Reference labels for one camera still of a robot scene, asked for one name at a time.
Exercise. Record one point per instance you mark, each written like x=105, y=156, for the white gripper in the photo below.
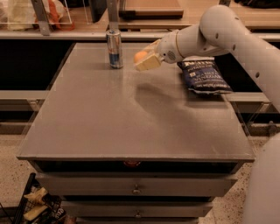
x=167, y=46

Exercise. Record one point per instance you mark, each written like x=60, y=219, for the orange fruit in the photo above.
x=139, y=56

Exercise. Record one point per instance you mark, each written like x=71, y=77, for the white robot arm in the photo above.
x=220, y=31

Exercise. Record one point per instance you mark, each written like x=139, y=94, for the silver blue redbull can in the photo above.
x=114, y=44

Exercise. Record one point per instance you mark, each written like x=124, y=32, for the wooden tray on shelf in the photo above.
x=150, y=9

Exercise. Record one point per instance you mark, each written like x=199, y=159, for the blue potato chips bag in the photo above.
x=202, y=76

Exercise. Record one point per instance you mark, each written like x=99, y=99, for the grey drawer cabinet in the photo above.
x=119, y=122

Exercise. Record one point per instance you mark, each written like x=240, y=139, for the clear plastic box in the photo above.
x=19, y=15

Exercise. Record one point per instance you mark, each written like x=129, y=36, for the upper grey drawer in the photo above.
x=187, y=186

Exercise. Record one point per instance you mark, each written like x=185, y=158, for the grey drawer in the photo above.
x=187, y=186
x=137, y=209

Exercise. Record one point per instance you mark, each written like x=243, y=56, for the lower grey drawer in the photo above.
x=137, y=209

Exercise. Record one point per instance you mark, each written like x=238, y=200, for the black wire basket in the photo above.
x=36, y=206

